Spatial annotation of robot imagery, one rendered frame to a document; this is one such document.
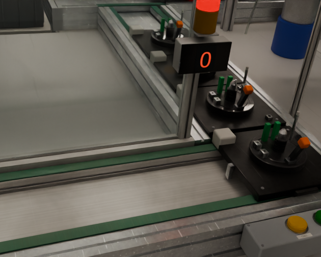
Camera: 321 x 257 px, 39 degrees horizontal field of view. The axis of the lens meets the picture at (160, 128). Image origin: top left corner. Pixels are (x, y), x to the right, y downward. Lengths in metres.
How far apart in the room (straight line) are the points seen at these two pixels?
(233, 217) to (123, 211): 0.24
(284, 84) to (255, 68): 0.15
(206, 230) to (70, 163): 0.36
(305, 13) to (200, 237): 1.27
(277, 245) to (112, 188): 0.39
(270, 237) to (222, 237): 0.10
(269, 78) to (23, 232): 1.17
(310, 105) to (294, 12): 0.46
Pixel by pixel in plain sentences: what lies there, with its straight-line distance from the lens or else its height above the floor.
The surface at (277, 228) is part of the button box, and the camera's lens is 0.99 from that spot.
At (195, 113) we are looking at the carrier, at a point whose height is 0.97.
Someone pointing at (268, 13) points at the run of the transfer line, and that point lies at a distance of 2.45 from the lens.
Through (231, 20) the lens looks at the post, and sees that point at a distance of 2.23.
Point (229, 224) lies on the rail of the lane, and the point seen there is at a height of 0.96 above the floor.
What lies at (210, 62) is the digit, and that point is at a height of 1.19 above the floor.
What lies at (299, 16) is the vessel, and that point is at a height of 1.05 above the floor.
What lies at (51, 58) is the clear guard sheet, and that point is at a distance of 0.99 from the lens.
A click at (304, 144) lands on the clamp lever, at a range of 1.06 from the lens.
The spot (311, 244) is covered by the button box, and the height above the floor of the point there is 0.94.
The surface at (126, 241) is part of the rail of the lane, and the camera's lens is 0.90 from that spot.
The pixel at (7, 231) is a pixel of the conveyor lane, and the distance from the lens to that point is 0.99.
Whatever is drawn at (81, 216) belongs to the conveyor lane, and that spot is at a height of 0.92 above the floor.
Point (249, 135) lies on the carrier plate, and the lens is 1.23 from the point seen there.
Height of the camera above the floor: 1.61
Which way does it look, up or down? 33 degrees down
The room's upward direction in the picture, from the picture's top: 6 degrees clockwise
